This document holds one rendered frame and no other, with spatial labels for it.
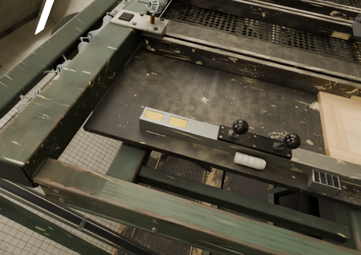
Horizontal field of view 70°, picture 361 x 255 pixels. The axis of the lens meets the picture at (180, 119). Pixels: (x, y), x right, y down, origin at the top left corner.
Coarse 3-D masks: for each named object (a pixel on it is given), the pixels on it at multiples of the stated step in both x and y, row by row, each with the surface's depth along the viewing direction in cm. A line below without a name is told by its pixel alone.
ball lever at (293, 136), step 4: (288, 136) 57; (292, 136) 57; (296, 136) 57; (284, 140) 58; (288, 140) 57; (292, 140) 56; (296, 140) 56; (300, 140) 57; (272, 144) 68; (276, 144) 67; (280, 144) 64; (284, 144) 59; (288, 144) 57; (292, 144) 56; (296, 144) 56; (300, 144) 57; (276, 148) 67; (280, 148) 67; (288, 148) 58; (292, 148) 57; (296, 148) 57
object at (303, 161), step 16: (144, 112) 73; (160, 112) 73; (144, 128) 74; (160, 128) 72; (176, 128) 70; (192, 128) 71; (208, 128) 71; (208, 144) 71; (224, 144) 69; (272, 160) 69; (288, 160) 67; (304, 160) 67; (320, 160) 68; (336, 160) 69; (352, 176) 66
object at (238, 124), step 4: (236, 120) 59; (240, 120) 58; (244, 120) 58; (236, 124) 58; (240, 124) 58; (244, 124) 58; (232, 128) 60; (236, 128) 58; (240, 128) 57; (244, 128) 57; (248, 128) 58; (232, 132) 68; (236, 132) 58; (240, 132) 58; (244, 132) 58; (232, 136) 68; (236, 136) 68
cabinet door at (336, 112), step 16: (320, 96) 90; (336, 96) 90; (320, 112) 86; (336, 112) 85; (352, 112) 86; (336, 128) 80; (352, 128) 81; (336, 144) 75; (352, 144) 76; (352, 160) 72
